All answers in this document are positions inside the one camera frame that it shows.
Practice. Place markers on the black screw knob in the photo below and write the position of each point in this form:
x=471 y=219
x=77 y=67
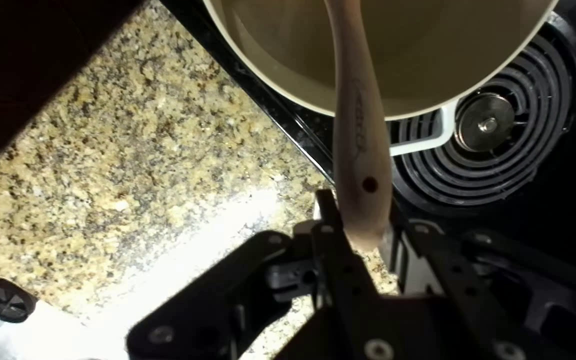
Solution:
x=16 y=305

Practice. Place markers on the white cooking pot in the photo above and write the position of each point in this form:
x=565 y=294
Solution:
x=428 y=54

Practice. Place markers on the black electric stove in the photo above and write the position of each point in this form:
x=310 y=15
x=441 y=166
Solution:
x=510 y=162

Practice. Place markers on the wooden cooking spatula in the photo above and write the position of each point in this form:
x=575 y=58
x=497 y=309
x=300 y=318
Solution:
x=360 y=141

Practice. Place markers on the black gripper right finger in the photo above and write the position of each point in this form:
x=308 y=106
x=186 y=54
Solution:
x=494 y=296

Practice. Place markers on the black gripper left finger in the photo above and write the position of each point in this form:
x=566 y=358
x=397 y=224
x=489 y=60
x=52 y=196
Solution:
x=218 y=315

